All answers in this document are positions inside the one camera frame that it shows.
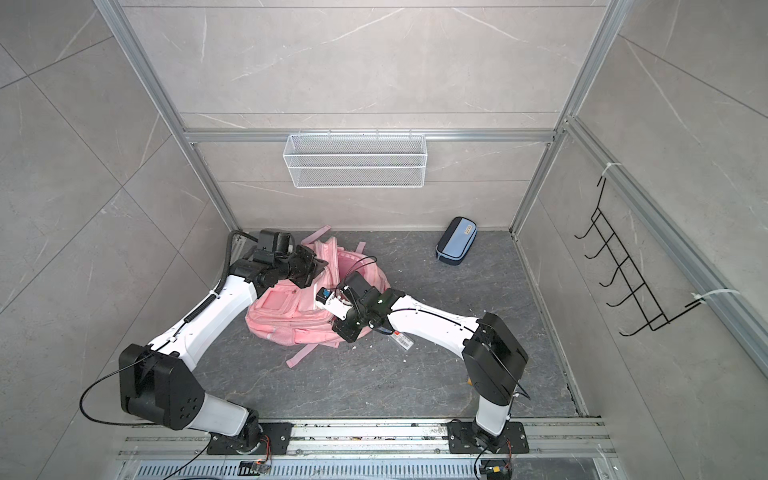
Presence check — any pink student backpack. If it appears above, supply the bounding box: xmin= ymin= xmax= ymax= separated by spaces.
xmin=245 ymin=225 xmax=390 ymax=368

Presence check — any blue pencil case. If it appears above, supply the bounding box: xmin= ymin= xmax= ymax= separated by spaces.
xmin=435 ymin=216 xmax=477 ymax=266

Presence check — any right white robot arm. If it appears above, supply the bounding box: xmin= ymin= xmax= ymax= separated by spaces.
xmin=315 ymin=272 xmax=529 ymax=443

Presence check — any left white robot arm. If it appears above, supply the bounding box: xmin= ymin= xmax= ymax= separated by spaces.
xmin=118 ymin=230 xmax=327 ymax=447

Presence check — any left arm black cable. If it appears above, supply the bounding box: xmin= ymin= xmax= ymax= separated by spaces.
xmin=79 ymin=229 xmax=259 ymax=480

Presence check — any white wire mesh basket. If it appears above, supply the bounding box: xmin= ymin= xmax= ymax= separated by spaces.
xmin=283 ymin=133 xmax=428 ymax=189

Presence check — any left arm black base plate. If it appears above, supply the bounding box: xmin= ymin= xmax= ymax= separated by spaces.
xmin=206 ymin=422 xmax=293 ymax=456

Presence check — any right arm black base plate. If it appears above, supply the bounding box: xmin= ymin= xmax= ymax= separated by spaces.
xmin=445 ymin=419 xmax=530 ymax=455

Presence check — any black wire hook rack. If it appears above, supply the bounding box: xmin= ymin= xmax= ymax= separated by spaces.
xmin=574 ymin=177 xmax=705 ymax=338

